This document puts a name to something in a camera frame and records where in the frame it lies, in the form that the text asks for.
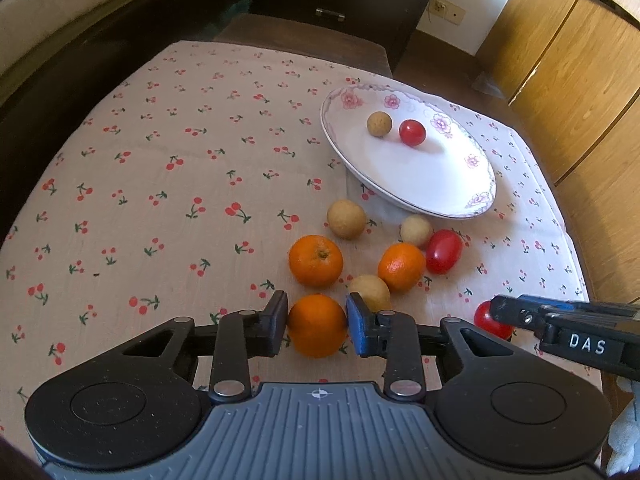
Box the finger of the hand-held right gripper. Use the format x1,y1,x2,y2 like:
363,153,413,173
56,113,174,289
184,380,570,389
489,295,592,334

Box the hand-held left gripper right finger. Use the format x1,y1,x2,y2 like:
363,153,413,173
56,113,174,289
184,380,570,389
346,292,516,403

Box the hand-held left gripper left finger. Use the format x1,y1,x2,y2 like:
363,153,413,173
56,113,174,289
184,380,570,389
122,290,290,406

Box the red cherry tomato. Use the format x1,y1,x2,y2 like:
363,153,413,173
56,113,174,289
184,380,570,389
473,300,515,342
425,229,463,276
399,119,427,147

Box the small orange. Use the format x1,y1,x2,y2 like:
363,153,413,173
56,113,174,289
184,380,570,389
377,243,427,293

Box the large tan longan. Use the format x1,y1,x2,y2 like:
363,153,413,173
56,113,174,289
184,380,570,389
327,198,367,240

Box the white floral plate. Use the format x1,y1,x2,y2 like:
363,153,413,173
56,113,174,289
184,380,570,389
320,83,497,220

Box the cherry print tablecloth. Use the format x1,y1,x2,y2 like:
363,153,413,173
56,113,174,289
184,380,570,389
0,40,607,443

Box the wooden cabinet doors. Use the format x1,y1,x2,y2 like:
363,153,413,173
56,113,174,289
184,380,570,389
477,0,640,306

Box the brown stool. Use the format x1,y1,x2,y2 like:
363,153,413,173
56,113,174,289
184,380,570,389
215,12,393,78

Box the wall socket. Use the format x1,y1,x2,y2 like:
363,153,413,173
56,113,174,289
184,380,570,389
431,0,467,26

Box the dark wooden bed frame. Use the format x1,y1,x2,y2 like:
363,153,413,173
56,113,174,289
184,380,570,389
0,0,253,243

